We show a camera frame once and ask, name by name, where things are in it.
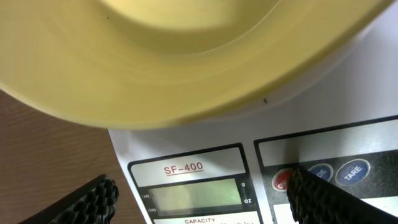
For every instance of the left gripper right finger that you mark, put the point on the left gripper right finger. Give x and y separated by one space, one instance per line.
314 200

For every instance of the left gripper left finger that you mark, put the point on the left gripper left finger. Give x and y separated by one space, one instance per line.
92 203

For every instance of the white digital kitchen scale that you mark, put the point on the white digital kitchen scale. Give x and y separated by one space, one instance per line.
338 121

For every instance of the pale yellow bowl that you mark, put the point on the pale yellow bowl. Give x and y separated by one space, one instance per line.
157 64

